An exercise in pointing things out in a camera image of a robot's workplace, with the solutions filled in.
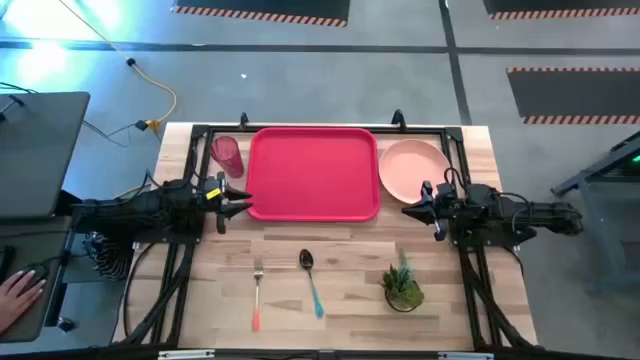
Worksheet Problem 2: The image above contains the black ribbed cable bundle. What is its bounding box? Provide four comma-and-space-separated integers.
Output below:
85, 231, 135, 281

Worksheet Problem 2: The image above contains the yellow floor cable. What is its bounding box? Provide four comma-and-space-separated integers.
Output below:
57, 0, 179, 134

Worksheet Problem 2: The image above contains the fork with orange handle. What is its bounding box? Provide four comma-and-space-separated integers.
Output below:
251, 256, 265, 334

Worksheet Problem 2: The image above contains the salmon pink plate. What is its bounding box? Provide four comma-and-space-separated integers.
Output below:
378, 138, 453, 205

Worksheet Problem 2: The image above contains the pink translucent plastic cup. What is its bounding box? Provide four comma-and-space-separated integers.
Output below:
210, 135, 246, 180

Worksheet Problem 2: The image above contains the silver metal bracket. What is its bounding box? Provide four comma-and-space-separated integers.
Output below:
157, 349, 217, 360
437, 351, 496, 360

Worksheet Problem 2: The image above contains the green potted plant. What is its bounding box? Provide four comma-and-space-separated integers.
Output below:
380, 248, 426, 314

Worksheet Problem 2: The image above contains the black floor cable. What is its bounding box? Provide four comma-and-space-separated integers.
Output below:
0, 82, 151, 149

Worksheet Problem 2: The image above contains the black hazard-striped floor mat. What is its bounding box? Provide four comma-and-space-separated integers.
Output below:
171, 0, 351, 28
482, 0, 640, 22
506, 66, 640, 126

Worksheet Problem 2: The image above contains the spoon with blue handle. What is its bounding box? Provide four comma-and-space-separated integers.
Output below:
298, 248, 326, 320

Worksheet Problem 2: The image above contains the dark side desk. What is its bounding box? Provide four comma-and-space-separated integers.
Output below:
0, 218, 74, 344

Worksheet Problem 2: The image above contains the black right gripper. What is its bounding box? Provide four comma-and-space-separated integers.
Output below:
401, 179, 455, 243

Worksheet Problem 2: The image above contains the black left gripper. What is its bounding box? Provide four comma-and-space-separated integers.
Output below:
201, 171, 255, 235

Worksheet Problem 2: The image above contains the black aluminium rig frame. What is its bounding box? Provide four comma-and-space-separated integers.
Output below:
118, 122, 540, 354

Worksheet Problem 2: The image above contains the black computer mouse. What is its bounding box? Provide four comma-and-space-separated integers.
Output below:
19, 263, 50, 292

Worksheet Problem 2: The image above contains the red plastic tray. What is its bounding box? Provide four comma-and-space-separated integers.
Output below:
244, 126, 382, 223

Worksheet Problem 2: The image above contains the grey metal cart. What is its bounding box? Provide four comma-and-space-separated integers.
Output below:
550, 130, 640, 297

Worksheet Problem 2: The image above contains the person's hand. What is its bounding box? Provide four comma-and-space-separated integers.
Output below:
0, 269, 48, 336

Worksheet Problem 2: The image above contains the dark grey monitor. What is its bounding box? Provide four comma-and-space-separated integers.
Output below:
0, 91, 92, 221

